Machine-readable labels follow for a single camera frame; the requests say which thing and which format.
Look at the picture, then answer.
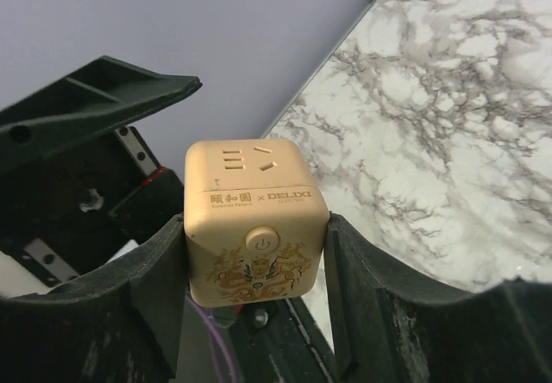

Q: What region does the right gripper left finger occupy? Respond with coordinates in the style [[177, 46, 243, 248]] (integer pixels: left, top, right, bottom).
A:
[[1, 215, 187, 382]]

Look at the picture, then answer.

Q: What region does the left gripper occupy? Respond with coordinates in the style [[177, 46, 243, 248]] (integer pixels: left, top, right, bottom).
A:
[[1, 56, 202, 287]]

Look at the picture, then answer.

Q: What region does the beige cube socket adapter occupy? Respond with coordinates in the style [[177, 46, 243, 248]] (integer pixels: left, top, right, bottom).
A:
[[184, 138, 330, 308]]

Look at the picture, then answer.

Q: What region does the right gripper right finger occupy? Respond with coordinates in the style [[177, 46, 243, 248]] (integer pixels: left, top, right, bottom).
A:
[[324, 214, 551, 382]]

